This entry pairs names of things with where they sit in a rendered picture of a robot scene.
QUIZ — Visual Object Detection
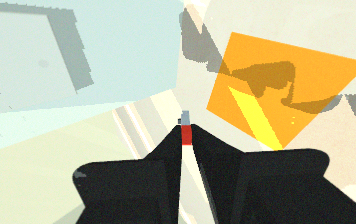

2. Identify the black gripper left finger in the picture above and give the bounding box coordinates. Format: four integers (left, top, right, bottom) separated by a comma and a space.
72, 125, 182, 224

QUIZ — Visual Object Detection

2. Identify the orange flat square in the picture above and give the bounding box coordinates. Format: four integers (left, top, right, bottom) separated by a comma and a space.
206, 32, 356, 150

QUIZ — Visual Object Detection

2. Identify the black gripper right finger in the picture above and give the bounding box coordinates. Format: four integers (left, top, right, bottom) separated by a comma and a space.
191, 124, 330, 224

